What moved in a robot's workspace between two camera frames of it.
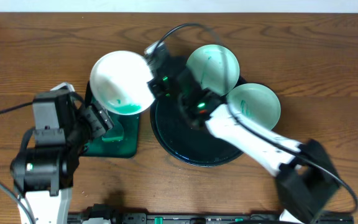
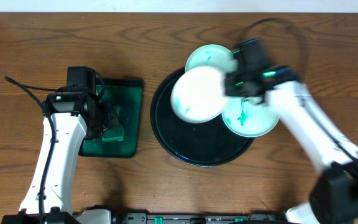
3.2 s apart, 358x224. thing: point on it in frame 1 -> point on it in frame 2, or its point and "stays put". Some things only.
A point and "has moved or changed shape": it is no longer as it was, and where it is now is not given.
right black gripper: [151, 83] -> [230, 88]
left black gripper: [96, 121] stays put
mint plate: [215, 66] stays put
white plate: [119, 81] has moved or changed shape
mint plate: [254, 104] stays put
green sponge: [115, 134] stays put
